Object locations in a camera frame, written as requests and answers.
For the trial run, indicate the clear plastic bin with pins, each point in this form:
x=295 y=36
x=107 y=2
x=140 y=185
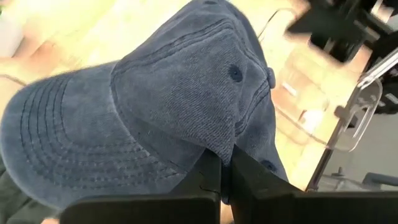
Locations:
x=373 y=93

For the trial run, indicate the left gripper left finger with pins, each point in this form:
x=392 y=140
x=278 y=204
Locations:
x=155 y=211

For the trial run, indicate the black aluminium table frame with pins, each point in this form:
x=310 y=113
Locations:
x=323 y=155

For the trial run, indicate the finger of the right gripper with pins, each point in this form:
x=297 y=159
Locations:
x=300 y=23

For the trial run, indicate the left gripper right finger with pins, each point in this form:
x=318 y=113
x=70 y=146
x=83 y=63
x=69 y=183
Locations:
x=295 y=208

